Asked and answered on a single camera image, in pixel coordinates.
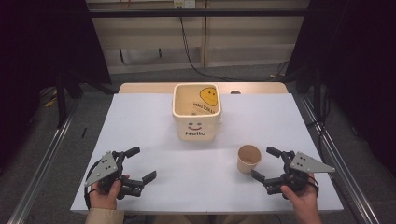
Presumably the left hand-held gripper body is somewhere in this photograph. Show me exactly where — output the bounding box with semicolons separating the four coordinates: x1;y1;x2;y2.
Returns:
84;150;145;201

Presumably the white table sheet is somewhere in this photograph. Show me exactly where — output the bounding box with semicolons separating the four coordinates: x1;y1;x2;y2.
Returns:
70;92;345;216

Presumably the black strap on left gripper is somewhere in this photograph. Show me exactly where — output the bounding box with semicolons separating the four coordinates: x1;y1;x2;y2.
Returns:
82;161;101;210

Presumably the brown paper cup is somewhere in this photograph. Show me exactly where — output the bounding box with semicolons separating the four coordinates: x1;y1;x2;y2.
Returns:
236;144;262;175

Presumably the black wall cable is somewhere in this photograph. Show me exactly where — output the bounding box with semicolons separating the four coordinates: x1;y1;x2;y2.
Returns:
178;16;281;83

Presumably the black strap on gripper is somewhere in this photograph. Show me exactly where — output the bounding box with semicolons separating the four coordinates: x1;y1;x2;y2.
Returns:
306;175;320;198
82;161;101;210

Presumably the beige smiley face bin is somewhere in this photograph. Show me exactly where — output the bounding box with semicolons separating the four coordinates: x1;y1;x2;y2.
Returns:
171;82;223;143

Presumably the person's left hand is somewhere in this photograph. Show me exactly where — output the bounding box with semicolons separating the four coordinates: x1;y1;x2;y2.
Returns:
90;174;131;211

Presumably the person's right hand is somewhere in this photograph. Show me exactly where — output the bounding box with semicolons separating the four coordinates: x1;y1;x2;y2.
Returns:
279;173;322;217

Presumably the yellow floor cable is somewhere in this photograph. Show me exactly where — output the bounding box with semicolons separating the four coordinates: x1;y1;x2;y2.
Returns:
43;88;60;109

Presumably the black metal stand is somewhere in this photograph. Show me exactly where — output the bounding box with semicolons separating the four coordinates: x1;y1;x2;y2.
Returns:
54;70;69;130
312;70;324;126

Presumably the white wall socket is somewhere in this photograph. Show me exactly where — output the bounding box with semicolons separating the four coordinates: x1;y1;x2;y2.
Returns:
173;0;197;9

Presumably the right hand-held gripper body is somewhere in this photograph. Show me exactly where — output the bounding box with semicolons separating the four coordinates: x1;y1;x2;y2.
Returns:
262;150;336;196

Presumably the aluminium rail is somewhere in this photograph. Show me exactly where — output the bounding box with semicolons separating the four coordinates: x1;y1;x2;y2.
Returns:
7;98;80;224
299;95;381;224

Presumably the black strap on right gripper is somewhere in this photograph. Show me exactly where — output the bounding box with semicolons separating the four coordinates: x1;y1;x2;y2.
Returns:
306;175;320;198

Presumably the black curtain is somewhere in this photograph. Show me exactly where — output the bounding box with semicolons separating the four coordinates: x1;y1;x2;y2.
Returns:
285;0;396;180
0;0;112;171

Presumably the black horizontal bar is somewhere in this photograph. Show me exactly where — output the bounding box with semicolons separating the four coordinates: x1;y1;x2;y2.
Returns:
87;8;310;19

